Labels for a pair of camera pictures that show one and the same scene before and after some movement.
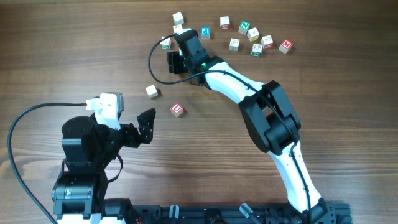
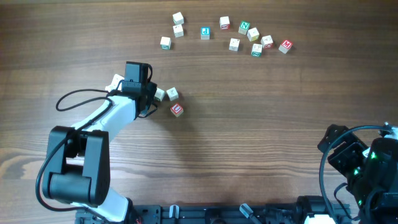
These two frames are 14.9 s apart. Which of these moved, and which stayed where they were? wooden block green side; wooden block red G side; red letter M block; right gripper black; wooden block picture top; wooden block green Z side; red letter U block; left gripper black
Moved: left gripper black; right gripper black
Stayed: wooden block picture top; wooden block red G side; red letter M block; wooden block green Z side; red letter U block; wooden block green side
